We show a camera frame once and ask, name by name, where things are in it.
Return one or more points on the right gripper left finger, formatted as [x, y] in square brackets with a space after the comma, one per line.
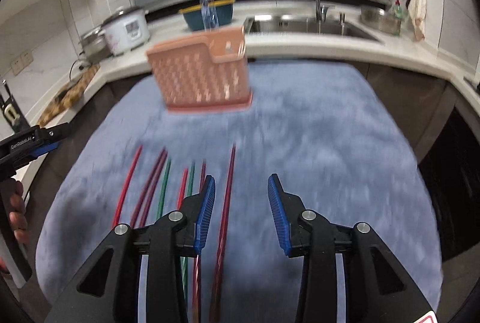
[106, 287]

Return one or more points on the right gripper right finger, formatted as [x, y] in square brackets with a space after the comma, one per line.
[377, 287]

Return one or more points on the green chopstick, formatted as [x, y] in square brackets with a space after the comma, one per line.
[163, 189]
[184, 262]

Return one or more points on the bright red chopstick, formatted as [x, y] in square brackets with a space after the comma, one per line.
[181, 193]
[127, 181]

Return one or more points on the person's left hand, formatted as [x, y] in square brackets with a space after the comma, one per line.
[17, 217]

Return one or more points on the checkered wooden cutting board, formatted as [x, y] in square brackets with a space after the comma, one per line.
[67, 96]

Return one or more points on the grey-blue plush table cloth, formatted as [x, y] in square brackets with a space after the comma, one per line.
[318, 126]

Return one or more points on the stainless steamer pot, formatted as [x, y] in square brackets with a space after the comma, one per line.
[94, 45]

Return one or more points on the white rice cooker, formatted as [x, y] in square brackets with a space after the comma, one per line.
[126, 29]

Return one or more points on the pink perforated utensil holder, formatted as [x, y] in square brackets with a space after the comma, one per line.
[205, 71]

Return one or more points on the teal and yellow bowl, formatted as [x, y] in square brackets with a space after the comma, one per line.
[193, 17]

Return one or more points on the clear water bottle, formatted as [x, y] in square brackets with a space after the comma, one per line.
[209, 17]

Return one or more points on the stainless steel sink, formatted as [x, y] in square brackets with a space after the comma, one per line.
[293, 24]

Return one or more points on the stainless steel bowl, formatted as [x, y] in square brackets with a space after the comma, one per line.
[381, 20]

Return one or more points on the green dish soap bottle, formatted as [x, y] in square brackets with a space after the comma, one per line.
[397, 10]

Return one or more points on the hanging cream towel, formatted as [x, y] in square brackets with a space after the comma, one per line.
[417, 14]

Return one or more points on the wall power socket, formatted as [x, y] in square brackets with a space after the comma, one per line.
[21, 62]

